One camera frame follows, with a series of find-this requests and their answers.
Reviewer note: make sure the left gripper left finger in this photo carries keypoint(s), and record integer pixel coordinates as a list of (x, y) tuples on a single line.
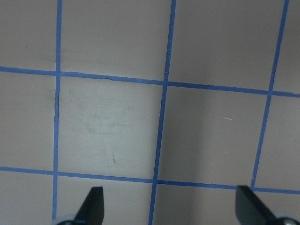
[(92, 209)]

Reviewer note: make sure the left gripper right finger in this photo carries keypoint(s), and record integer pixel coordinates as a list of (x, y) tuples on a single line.
[(250, 210)]

